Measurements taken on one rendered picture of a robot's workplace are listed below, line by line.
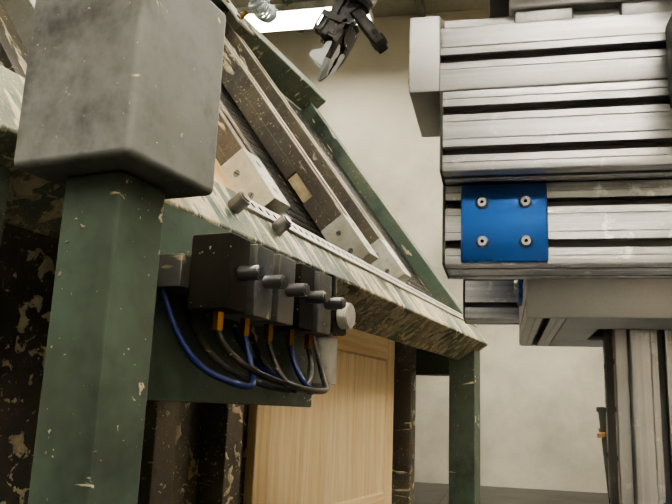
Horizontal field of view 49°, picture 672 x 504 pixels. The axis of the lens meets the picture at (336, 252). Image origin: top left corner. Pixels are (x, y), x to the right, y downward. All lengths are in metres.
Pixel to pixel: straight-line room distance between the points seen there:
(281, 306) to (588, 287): 0.38
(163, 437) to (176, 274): 0.47
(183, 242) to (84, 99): 0.37
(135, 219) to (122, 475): 0.20
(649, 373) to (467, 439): 1.64
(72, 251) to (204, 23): 0.23
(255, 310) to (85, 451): 0.37
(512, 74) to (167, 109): 0.37
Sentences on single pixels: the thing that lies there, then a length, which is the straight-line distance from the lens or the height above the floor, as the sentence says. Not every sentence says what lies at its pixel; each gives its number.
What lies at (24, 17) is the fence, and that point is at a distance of 1.14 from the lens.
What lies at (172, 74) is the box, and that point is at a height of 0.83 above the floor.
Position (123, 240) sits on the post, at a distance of 0.61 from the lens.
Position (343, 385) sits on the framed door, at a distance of 2.06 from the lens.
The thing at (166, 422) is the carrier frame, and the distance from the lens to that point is 1.29.
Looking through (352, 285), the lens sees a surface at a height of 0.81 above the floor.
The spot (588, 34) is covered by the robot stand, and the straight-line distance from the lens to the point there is 0.84.
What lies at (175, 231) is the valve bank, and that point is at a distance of 0.95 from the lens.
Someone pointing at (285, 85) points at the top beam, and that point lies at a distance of 2.93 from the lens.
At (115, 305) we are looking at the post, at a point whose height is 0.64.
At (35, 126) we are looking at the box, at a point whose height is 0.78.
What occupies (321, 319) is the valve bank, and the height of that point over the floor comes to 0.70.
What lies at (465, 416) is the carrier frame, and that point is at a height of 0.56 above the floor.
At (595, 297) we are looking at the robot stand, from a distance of 0.88.
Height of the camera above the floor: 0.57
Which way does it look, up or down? 12 degrees up
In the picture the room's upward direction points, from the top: 2 degrees clockwise
